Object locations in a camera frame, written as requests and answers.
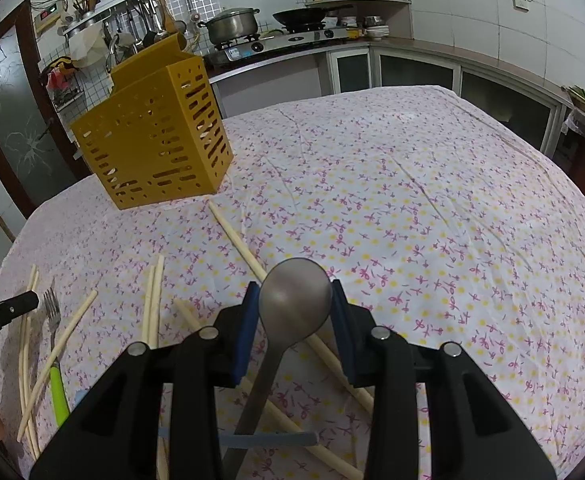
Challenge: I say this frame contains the dark wooden glass door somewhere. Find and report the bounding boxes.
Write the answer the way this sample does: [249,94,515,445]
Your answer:
[0,0,90,217]

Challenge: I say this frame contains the long bamboo chopstick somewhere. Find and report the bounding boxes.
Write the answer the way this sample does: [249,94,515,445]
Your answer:
[208,200,373,414]

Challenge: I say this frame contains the gas stove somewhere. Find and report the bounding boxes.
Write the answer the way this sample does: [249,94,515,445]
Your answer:
[204,27,349,66]

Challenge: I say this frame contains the light blue plastic spatula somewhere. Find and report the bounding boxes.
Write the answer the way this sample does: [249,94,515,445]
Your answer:
[157,426,318,450]

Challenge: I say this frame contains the yellow perforated utensil holder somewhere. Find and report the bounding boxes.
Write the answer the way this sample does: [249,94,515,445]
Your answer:
[71,34,233,209]

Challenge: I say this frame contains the kitchen counter cabinets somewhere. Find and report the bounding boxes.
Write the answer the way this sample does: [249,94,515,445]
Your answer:
[209,38,569,156]

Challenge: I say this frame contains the bamboo chopstick pair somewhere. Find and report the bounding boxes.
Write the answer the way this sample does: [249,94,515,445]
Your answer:
[149,253,170,480]
[140,264,156,344]

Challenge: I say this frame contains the green handled fork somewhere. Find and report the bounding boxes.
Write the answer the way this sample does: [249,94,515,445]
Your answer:
[44,287,70,427]

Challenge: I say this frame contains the black wok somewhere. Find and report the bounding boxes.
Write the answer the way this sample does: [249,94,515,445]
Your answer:
[273,3,352,34]

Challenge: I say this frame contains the pink floral tablecloth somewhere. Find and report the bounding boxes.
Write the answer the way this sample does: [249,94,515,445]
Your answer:
[0,87,585,478]

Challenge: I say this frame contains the steel cooking pot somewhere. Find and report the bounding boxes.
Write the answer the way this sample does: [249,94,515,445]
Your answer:
[198,8,260,46]

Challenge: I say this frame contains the wall utensil rack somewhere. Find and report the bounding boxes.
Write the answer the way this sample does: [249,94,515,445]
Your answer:
[64,0,186,68]

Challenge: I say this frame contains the metal spoon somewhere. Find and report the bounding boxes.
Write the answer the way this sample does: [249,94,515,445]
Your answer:
[222,257,334,480]

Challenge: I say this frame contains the bamboo chopstick diagonal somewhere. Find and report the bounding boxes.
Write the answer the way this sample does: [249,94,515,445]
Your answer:
[16,288,98,443]

